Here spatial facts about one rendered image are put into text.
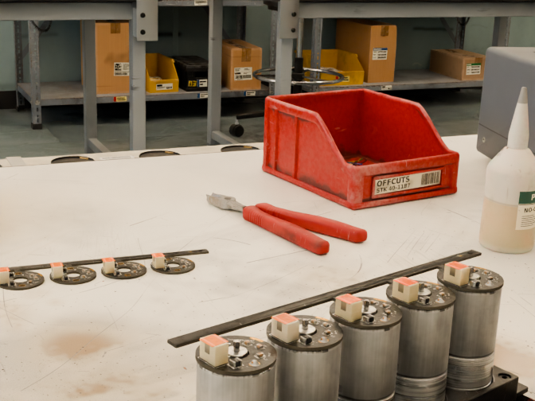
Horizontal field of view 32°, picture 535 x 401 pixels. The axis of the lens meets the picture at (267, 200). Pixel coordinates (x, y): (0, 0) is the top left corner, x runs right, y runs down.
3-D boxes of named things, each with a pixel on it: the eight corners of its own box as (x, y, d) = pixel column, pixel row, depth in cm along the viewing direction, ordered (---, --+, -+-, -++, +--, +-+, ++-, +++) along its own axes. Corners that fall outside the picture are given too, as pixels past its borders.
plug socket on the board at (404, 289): (423, 298, 33) (424, 281, 33) (406, 304, 32) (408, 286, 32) (406, 291, 34) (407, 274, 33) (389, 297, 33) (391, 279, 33)
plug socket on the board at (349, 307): (367, 317, 31) (368, 298, 31) (349, 323, 31) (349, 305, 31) (350, 309, 32) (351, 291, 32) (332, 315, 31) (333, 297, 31)
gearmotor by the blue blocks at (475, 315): (501, 399, 37) (517, 278, 35) (462, 417, 35) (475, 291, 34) (453, 375, 38) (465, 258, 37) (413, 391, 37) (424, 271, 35)
